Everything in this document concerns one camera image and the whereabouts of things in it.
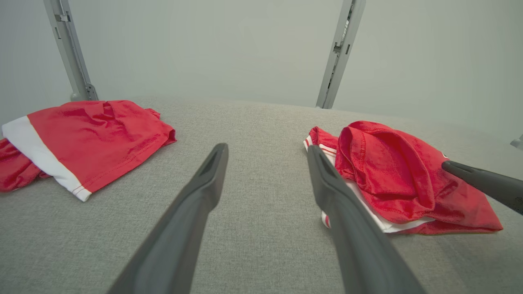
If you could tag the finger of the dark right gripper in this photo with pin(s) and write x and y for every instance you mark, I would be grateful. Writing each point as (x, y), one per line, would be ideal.
(490, 185)

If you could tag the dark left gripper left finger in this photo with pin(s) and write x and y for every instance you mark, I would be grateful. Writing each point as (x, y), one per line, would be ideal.
(184, 220)

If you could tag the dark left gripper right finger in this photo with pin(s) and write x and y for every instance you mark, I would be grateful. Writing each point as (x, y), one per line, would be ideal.
(355, 237)

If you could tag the red white sports jersey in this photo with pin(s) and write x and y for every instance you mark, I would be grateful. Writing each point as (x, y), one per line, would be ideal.
(400, 179)

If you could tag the red shorts with white stripe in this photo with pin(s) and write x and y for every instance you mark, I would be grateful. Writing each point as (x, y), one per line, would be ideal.
(94, 139)

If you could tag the grey wheeled stand leg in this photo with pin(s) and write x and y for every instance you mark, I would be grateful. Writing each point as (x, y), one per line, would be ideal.
(518, 142)

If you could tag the grey partition post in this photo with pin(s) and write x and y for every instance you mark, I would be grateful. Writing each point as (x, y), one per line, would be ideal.
(69, 49)
(339, 53)

